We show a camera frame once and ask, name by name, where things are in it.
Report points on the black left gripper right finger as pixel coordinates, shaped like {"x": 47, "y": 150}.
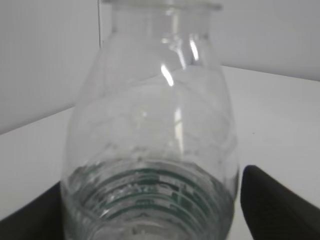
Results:
{"x": 273, "y": 212}

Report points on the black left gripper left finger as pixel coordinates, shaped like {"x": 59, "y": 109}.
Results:
{"x": 41, "y": 219}

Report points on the clear plastic water bottle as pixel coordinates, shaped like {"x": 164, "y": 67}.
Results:
{"x": 150, "y": 152}

